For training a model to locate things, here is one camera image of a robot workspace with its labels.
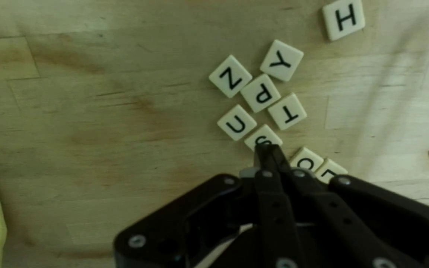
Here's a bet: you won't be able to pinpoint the letter tile beside C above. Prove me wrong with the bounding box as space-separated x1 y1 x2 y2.
314 157 347 183

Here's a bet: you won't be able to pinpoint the letter tile T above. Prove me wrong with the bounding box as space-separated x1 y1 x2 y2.
268 93 307 131

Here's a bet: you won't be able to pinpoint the letter tile Z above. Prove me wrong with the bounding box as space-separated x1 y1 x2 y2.
208 55 252 98

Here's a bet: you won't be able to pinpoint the letter tile P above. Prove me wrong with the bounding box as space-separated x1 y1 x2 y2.
241 74 280 113

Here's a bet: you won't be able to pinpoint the letter tile U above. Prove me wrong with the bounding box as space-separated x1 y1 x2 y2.
217 104 258 141

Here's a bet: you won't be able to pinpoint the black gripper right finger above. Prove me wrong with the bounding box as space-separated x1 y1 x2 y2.
268 144 414 268

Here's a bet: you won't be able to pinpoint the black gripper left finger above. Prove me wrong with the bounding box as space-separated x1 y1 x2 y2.
255 144 305 268

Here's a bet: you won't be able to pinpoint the letter tile S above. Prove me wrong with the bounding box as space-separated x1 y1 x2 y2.
244 125 283 150

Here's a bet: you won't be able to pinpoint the letter tile Y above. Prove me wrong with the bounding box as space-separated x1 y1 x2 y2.
261 40 304 82

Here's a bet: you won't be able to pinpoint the letter tile H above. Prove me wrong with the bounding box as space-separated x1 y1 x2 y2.
322 0 365 41

